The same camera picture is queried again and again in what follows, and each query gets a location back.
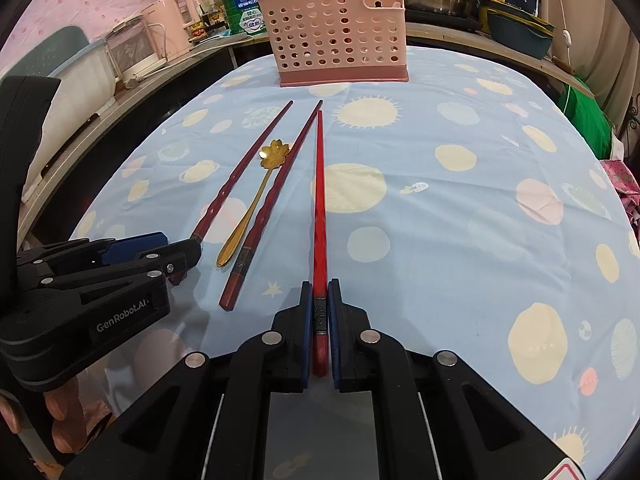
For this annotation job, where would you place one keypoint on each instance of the pink flowery cloth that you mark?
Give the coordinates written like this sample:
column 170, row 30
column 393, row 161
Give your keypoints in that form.
column 622, row 195

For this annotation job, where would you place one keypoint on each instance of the teal perforated plastic panel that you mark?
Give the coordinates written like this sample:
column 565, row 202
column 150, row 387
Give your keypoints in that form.
column 55, row 47

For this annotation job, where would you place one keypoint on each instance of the dark red chopstick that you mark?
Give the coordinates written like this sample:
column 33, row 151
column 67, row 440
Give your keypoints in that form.
column 280, row 175
column 240, row 170

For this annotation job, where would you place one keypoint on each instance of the teal ceramic dish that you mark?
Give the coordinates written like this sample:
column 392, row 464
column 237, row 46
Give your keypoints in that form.
column 515, row 35

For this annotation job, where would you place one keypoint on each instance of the person's left hand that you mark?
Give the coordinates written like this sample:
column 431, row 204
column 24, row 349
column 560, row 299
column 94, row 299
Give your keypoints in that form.
column 80, row 415

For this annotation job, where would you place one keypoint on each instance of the white tub with teal rim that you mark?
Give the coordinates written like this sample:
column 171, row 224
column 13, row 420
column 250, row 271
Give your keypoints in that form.
column 80, row 80

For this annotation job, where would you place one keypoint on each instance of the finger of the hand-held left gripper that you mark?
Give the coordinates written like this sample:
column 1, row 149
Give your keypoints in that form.
column 130, row 247
column 180, row 257

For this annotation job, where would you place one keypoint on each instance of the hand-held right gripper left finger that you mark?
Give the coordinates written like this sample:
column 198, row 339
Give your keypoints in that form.
column 305, row 340

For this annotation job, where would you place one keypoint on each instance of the green tin can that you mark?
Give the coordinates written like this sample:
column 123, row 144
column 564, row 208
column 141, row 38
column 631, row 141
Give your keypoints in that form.
column 242, row 15

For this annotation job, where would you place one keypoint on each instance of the beige curtain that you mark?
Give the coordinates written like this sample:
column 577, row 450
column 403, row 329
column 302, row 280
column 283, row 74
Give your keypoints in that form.
column 595, row 20

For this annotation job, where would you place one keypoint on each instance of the blue printed tablecloth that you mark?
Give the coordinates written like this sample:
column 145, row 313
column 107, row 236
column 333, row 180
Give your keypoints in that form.
column 450, row 210

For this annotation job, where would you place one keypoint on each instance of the pink electric kettle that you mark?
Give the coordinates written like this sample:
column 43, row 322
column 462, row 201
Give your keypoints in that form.
column 170, row 15

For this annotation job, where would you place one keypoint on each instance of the green cloth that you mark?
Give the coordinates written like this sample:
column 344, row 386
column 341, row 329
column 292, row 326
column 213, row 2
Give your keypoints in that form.
column 587, row 115

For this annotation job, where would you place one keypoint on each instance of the pink perforated utensil holder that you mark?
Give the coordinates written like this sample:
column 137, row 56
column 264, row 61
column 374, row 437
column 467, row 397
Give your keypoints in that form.
column 325, row 35

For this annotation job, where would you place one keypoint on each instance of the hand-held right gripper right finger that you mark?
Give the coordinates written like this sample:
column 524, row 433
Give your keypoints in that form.
column 334, row 340

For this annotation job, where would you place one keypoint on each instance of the gold flower spoon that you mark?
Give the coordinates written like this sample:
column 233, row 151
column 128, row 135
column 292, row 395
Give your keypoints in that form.
column 275, row 152

